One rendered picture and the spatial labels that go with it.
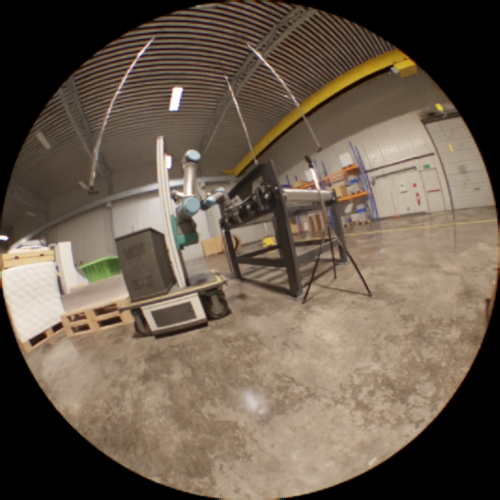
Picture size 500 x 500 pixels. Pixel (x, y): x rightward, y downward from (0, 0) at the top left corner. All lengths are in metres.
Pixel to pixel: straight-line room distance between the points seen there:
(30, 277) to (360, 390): 3.38
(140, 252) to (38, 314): 2.33
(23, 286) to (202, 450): 2.82
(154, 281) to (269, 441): 1.14
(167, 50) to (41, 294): 8.18
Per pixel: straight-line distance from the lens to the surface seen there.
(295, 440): 0.59
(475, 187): 10.94
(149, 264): 1.21
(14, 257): 3.09
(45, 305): 3.09
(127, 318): 1.95
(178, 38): 8.08
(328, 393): 0.66
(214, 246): 9.05
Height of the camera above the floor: 0.58
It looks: 5 degrees down
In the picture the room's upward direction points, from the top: 14 degrees counter-clockwise
